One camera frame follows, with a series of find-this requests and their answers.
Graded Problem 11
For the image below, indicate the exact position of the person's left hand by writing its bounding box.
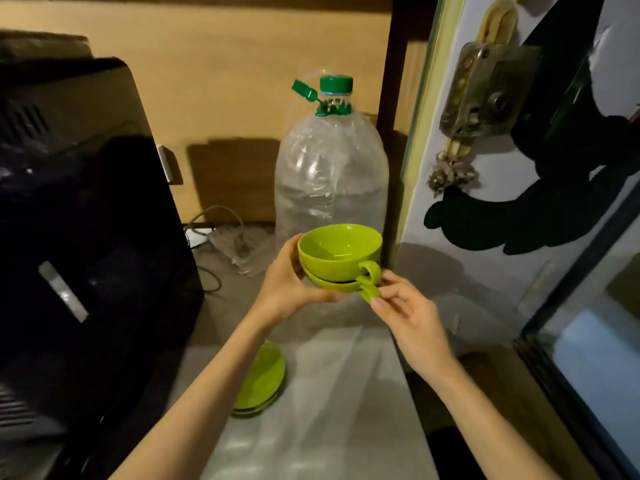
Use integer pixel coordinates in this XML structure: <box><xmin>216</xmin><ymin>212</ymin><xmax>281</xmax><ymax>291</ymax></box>
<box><xmin>252</xmin><ymin>233</ymin><xmax>346</xmax><ymax>329</ymax></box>

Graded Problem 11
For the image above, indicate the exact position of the person's right hand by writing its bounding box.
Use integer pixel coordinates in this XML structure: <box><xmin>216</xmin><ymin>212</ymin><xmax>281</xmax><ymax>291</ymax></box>
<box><xmin>369</xmin><ymin>269</ymin><xmax>459</xmax><ymax>381</ymax></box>

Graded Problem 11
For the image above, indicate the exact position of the green cup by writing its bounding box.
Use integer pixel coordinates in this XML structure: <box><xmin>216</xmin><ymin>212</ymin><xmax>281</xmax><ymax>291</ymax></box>
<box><xmin>299</xmin><ymin>264</ymin><xmax>383</xmax><ymax>304</ymax></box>
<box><xmin>297</xmin><ymin>223</ymin><xmax>384</xmax><ymax>285</ymax></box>

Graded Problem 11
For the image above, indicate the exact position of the green saucer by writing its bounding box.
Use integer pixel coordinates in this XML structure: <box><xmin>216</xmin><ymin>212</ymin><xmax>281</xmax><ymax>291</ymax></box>
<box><xmin>232</xmin><ymin>339</ymin><xmax>287</xmax><ymax>411</ymax></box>
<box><xmin>232</xmin><ymin>389</ymin><xmax>287</xmax><ymax>418</ymax></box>

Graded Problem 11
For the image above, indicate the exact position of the person's left forearm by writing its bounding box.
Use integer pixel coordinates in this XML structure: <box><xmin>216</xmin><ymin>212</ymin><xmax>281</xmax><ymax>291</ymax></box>
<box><xmin>107</xmin><ymin>304</ymin><xmax>281</xmax><ymax>480</ymax></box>

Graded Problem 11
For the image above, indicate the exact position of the person's right forearm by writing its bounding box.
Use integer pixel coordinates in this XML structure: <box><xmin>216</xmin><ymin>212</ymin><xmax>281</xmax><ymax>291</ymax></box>
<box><xmin>415</xmin><ymin>354</ymin><xmax>561</xmax><ymax>480</ymax></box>

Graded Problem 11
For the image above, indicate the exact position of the white power strip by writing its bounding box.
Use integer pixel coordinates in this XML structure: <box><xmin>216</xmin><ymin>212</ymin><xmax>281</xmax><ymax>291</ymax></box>
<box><xmin>207</xmin><ymin>224</ymin><xmax>276</xmax><ymax>275</ymax></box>

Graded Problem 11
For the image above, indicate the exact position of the black round bin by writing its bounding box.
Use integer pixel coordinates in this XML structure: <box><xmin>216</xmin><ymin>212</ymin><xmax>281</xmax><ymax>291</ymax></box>
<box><xmin>427</xmin><ymin>427</ymin><xmax>476</xmax><ymax>480</ymax></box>

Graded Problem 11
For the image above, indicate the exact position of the large clear water bottle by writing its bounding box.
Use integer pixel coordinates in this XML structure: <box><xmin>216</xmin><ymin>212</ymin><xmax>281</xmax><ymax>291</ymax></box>
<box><xmin>273</xmin><ymin>73</ymin><xmax>390</xmax><ymax>295</ymax></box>

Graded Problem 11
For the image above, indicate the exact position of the white door with black drawing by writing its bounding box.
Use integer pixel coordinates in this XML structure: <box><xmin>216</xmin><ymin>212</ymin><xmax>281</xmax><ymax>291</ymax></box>
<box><xmin>395</xmin><ymin>0</ymin><xmax>640</xmax><ymax>345</ymax></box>

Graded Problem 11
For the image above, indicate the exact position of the black coffee machine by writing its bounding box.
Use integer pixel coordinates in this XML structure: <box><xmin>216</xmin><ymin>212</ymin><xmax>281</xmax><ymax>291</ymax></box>
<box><xmin>0</xmin><ymin>29</ymin><xmax>205</xmax><ymax>480</ymax></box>

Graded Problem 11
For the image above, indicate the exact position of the brass door lock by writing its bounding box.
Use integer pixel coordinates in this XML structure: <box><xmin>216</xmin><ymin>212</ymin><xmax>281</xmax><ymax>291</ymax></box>
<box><xmin>439</xmin><ymin>42</ymin><xmax>543</xmax><ymax>141</ymax></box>

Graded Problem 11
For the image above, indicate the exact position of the beige latch lever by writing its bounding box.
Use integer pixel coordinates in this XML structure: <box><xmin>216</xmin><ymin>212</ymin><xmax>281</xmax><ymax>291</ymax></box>
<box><xmin>476</xmin><ymin>0</ymin><xmax>519</xmax><ymax>45</ymax></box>

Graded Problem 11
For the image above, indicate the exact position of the black cable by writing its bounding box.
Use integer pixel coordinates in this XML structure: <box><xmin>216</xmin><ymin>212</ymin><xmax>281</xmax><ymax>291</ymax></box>
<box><xmin>195</xmin><ymin>264</ymin><xmax>223</xmax><ymax>295</ymax></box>

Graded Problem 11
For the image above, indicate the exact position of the grey cable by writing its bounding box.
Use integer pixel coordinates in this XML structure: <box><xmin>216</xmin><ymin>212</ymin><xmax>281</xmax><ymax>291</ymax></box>
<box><xmin>183</xmin><ymin>204</ymin><xmax>246</xmax><ymax>245</ymax></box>

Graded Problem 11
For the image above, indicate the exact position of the dark metal frame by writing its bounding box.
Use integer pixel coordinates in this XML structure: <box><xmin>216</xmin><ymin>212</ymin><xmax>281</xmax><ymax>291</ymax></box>
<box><xmin>515</xmin><ymin>189</ymin><xmax>640</xmax><ymax>480</ymax></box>

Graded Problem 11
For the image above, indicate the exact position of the pale green door frame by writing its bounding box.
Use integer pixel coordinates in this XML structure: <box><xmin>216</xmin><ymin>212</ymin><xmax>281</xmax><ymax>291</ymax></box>
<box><xmin>395</xmin><ymin>0</ymin><xmax>469</xmax><ymax>265</ymax></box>

